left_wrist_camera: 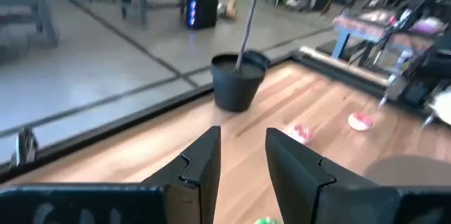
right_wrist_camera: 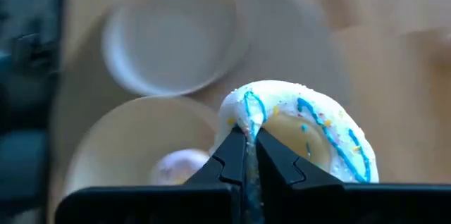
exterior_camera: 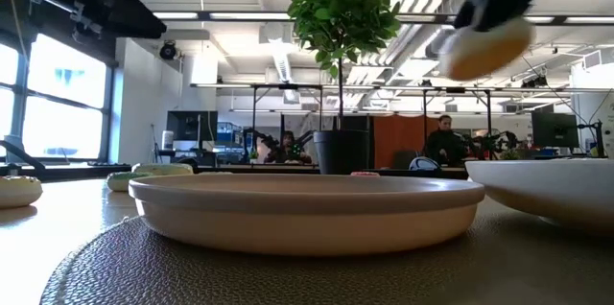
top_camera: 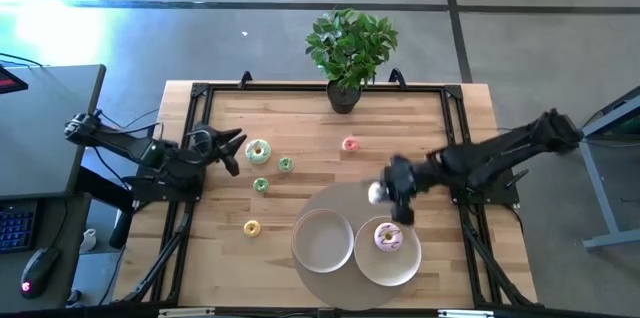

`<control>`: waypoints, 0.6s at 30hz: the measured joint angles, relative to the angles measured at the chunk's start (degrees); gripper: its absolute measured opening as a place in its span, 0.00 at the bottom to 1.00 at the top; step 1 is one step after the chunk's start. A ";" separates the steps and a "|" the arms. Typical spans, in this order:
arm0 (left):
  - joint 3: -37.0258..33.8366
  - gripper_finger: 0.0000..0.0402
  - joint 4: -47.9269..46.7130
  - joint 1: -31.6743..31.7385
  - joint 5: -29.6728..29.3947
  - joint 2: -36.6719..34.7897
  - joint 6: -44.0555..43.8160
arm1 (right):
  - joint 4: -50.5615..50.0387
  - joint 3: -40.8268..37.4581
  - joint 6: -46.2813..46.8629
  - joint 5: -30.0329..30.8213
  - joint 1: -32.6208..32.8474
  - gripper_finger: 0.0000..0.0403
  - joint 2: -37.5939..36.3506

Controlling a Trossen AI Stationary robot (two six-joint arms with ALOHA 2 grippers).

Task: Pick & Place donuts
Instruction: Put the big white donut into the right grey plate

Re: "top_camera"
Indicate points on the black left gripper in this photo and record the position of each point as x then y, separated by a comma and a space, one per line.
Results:
207, 145

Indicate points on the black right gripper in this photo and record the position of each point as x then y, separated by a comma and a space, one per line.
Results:
400, 180

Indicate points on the large green iced donut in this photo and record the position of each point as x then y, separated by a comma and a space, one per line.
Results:
258, 151

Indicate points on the small green iced donut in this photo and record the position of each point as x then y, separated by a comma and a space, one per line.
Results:
260, 185
286, 164

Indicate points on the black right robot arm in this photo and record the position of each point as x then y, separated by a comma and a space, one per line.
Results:
490, 158

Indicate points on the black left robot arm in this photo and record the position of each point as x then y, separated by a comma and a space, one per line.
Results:
150, 150

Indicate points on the large white-iced striped donut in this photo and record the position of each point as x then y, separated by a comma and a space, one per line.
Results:
388, 236

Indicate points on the round beige plate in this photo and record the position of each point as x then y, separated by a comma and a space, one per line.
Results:
322, 240
387, 263

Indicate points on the small yellow iced donut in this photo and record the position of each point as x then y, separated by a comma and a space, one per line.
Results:
251, 228

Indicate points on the dark plant pot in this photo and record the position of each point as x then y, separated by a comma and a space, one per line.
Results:
343, 98

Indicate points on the round grey-brown placemat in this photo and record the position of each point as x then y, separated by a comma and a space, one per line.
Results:
345, 293

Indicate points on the green leafy plant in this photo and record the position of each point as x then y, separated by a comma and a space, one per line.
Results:
350, 45

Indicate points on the small white object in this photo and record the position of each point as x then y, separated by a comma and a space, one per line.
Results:
88, 240

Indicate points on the dark grey desk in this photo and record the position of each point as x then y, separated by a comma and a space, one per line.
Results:
40, 133

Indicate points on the grey metal side table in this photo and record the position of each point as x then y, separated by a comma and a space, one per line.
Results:
607, 168

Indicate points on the screen with red glow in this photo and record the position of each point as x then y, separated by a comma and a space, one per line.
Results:
10, 80

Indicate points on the black backlit keyboard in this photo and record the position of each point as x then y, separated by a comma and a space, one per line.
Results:
16, 225

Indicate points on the black computer mouse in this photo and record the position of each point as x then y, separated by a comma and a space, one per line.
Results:
39, 272

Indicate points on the black aluminium table frame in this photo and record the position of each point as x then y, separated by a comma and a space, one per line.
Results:
452, 108

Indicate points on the silver metal bracket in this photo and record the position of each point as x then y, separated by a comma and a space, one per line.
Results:
465, 313
186, 312

